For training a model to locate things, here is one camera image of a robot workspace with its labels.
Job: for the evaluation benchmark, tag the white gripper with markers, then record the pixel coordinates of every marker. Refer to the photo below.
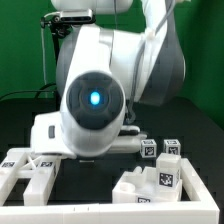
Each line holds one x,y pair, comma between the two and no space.
59,133

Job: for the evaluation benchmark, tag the white chair seat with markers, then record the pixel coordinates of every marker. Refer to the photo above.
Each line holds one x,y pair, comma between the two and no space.
138,186

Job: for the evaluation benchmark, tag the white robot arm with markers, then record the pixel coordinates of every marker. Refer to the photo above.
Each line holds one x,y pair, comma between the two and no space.
101,73

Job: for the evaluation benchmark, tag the white chair nut cube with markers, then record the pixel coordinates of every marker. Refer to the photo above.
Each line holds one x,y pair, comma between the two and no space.
148,148
172,146

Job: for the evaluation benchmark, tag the white corner fence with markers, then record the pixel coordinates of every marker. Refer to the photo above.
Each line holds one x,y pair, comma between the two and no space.
201,209

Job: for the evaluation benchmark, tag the white chair back frame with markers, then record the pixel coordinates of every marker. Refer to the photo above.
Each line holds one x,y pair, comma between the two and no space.
40,170

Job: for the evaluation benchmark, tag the black camera stand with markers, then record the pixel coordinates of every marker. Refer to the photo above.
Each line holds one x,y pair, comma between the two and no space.
59,30

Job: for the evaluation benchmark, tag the grey camera on stand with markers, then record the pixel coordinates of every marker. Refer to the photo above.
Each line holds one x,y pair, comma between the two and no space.
76,16

